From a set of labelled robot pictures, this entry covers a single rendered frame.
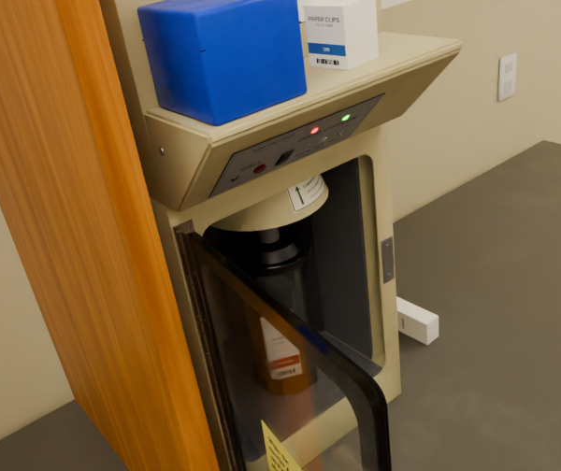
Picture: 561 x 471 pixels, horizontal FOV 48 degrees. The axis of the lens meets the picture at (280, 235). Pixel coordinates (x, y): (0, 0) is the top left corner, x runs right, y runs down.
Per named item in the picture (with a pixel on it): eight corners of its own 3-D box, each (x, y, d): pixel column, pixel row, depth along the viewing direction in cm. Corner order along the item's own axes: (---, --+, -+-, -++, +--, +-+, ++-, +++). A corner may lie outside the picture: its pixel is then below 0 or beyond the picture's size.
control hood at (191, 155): (163, 207, 63) (139, 111, 58) (388, 112, 79) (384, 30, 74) (227, 244, 55) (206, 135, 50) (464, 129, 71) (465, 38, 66)
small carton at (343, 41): (309, 66, 64) (302, 5, 61) (340, 53, 67) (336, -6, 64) (348, 70, 61) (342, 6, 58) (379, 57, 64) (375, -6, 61)
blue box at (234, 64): (157, 107, 58) (134, 7, 54) (244, 78, 63) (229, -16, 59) (216, 128, 51) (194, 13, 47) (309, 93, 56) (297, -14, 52)
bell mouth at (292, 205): (171, 205, 86) (163, 167, 83) (273, 162, 94) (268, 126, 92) (247, 247, 73) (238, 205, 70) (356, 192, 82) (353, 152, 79)
